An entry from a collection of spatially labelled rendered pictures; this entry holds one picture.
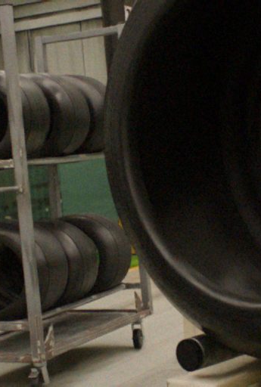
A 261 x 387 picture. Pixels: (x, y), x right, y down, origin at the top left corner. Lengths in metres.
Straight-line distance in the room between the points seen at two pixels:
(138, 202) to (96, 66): 10.74
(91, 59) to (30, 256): 7.37
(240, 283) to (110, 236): 4.29
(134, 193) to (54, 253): 3.77
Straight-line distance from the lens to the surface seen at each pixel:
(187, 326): 2.25
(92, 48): 12.11
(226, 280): 1.47
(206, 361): 1.36
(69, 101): 5.40
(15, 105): 4.89
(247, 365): 1.44
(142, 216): 1.34
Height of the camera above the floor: 1.18
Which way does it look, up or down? 3 degrees down
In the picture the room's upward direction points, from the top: 5 degrees counter-clockwise
